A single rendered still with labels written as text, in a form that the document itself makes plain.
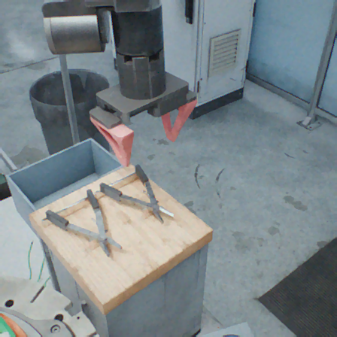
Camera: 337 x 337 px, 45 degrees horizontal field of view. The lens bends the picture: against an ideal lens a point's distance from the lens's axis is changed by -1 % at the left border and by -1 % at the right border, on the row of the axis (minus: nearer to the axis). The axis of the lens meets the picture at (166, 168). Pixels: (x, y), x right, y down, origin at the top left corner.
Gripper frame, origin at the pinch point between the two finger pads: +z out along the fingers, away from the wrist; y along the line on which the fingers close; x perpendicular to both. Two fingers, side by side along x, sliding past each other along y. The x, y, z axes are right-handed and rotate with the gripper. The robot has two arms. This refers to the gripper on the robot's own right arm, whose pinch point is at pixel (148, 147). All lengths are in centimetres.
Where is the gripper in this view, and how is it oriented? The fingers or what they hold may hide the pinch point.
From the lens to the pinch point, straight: 57.1
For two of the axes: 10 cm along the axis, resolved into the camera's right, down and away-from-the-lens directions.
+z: 0.4, 7.7, 6.3
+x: 6.5, 4.6, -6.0
